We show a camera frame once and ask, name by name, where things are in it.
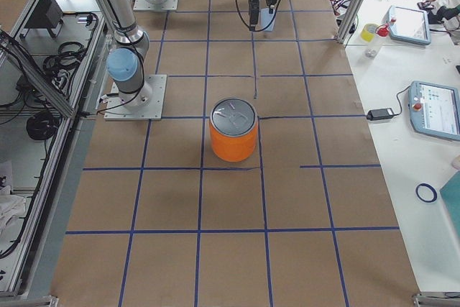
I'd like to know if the yellow tape roll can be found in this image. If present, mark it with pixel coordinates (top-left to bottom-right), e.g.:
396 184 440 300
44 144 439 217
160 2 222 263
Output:
360 23 378 42

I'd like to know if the teach pendant far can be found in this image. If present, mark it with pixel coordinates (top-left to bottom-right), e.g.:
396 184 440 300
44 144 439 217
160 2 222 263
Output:
385 5 431 45

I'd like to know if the blue tape ring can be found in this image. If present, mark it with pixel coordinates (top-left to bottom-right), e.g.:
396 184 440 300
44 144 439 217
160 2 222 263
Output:
415 183 438 204

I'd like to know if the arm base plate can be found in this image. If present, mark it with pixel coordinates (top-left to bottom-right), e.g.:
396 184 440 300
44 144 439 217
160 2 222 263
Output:
133 0 179 12
103 75 167 121

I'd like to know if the teach pendant near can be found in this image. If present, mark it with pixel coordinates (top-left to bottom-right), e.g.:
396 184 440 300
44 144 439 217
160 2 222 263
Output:
408 81 459 142

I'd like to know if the orange can with grey lid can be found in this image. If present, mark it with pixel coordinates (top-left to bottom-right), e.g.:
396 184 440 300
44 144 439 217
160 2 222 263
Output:
209 98 258 162

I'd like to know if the teal board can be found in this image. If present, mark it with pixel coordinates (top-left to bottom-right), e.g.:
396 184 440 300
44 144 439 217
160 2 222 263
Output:
441 171 460 233

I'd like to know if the teach pendant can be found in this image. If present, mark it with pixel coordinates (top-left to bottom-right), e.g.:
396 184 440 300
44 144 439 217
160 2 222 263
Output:
408 81 459 142
385 5 431 45

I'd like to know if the black power brick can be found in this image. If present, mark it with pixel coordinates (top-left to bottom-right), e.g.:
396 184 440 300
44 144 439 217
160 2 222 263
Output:
366 108 395 121

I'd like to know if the white crumpled cloth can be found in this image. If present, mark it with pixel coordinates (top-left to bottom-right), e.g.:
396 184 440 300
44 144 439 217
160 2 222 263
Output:
0 162 27 239

